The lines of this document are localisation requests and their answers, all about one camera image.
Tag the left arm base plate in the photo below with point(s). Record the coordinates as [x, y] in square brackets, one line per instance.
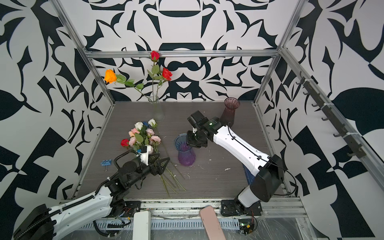
[130, 208]

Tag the small circuit board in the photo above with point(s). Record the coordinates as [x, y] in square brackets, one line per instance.
[246, 228]

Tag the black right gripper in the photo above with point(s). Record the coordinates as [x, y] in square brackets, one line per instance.
[190, 141]

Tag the large red artificial rose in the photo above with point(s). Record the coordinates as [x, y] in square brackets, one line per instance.
[164, 76]

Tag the grey hook rack rail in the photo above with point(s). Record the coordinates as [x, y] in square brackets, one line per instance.
[334, 116]

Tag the orange artificial rose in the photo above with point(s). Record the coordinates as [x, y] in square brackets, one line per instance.
[111, 77]

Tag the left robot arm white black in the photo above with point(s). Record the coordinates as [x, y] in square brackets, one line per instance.
[56, 222]

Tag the blue book yellow label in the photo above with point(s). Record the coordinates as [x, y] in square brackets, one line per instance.
[250, 178]

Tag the small red artificial rose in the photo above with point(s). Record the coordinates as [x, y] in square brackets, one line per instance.
[155, 72]

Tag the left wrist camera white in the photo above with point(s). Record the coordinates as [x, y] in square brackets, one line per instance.
[144, 152]

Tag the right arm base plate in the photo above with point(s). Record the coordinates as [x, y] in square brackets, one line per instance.
[231, 208]

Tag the white phone-like device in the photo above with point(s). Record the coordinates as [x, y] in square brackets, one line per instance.
[142, 225]

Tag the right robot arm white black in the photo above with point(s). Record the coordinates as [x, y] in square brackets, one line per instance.
[268, 171]

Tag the dark maroon glass vase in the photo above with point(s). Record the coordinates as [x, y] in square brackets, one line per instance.
[228, 115]

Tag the blue binder clip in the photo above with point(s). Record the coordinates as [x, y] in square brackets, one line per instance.
[106, 164]

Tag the clear glass vase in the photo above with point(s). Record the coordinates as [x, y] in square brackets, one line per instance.
[157, 110]

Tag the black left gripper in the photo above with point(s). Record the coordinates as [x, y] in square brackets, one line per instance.
[157, 169]

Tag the pink phone-like device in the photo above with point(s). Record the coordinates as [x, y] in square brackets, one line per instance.
[211, 224]

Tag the purple blue glass vase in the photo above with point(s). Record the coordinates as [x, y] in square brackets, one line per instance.
[186, 154]

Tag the bunch of artificial flowers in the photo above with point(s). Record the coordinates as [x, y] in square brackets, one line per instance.
[144, 140]

